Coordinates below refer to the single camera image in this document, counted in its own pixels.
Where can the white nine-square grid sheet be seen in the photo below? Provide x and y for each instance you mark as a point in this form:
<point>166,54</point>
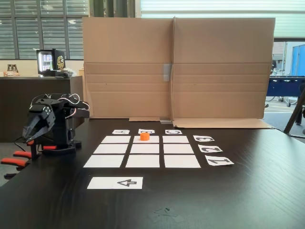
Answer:
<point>143,149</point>

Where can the orange and black clamp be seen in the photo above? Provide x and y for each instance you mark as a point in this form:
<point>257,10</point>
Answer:
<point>20,162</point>

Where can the black mini fridge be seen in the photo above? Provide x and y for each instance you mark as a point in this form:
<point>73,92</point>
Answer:
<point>59,62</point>

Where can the brown bottle pack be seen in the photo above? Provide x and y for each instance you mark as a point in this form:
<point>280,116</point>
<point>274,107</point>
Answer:
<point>12,68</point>

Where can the paper label letter A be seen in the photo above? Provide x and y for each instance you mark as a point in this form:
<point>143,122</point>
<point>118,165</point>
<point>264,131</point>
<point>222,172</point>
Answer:
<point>115,132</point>

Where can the white arrow paper sheet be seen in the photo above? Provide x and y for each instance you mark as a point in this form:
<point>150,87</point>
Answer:
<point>102,183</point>

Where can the brown cardboard screen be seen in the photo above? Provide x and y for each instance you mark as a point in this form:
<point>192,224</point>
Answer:
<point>221,47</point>
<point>126,47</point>

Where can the paper label letter B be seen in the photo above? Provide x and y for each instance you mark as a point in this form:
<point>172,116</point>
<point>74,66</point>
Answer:
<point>152,132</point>

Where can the paper label letter C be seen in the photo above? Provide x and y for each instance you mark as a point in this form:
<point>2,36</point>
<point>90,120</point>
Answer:
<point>168,132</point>

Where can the clear tape piece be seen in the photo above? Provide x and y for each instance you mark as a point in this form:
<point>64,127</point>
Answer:
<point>166,213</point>

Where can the paper label number 3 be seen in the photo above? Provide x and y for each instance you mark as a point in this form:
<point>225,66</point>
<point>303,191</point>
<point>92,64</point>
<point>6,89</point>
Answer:
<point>196,138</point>

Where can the paper label number 2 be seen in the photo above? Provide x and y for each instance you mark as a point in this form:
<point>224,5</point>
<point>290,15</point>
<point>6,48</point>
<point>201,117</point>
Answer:
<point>218,149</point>

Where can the paper label number 1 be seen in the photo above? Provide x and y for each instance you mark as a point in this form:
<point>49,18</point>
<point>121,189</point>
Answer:
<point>228,162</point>

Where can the blue foosball table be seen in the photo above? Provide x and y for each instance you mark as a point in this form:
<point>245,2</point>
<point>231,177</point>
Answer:
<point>286,87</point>

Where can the blue container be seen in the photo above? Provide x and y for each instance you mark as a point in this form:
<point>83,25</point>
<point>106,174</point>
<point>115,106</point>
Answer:
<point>299,59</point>

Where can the grey duct tape strip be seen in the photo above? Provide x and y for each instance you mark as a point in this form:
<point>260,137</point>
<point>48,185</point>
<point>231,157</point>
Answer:
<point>165,121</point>
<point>167,72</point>

